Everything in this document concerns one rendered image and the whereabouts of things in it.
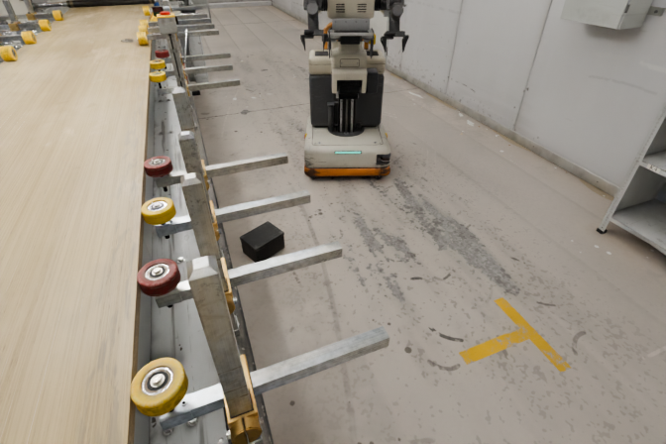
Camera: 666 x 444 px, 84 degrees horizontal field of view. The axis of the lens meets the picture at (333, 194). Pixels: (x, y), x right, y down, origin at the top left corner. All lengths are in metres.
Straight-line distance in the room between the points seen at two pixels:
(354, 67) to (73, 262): 1.94
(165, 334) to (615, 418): 1.63
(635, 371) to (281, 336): 1.50
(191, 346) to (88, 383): 0.38
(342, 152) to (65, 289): 2.00
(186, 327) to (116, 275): 0.30
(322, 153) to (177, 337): 1.79
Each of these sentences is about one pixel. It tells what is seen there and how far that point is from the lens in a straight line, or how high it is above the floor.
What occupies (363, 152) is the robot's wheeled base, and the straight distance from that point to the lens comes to 2.63.
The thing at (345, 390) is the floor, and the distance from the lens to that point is 1.67.
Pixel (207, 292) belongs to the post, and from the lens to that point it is 0.49.
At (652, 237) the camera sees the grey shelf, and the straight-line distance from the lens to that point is 2.69.
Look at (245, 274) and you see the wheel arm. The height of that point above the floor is 0.85.
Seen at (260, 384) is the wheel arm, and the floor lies 0.82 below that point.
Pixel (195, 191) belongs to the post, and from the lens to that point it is 0.69.
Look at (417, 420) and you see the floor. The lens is 1.65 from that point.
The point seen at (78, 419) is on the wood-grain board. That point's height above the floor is 0.90.
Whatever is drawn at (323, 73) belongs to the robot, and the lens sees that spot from 2.75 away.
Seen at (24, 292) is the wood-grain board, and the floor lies 0.90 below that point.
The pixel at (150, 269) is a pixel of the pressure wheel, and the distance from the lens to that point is 0.89.
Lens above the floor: 1.48
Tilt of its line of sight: 34 degrees down
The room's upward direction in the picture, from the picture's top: straight up
